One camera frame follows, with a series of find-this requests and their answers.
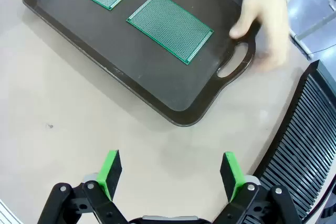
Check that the aluminium profile frame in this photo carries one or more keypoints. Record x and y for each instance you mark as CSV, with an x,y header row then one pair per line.
x,y
317,24

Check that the black slotted PCB rack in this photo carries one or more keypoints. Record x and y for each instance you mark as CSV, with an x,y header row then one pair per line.
x,y
302,142

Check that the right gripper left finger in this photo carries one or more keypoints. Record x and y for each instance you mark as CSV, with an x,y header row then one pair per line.
x,y
107,174

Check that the dark brown serving tray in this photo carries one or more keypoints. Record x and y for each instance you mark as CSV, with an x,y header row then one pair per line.
x,y
105,51

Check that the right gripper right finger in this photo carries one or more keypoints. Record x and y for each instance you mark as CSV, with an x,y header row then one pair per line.
x,y
232,176

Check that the person's left hand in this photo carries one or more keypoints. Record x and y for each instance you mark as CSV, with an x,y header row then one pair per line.
x,y
270,14

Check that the ribbed aluminium base plate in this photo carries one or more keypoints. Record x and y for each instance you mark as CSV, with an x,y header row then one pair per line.
x,y
6,213

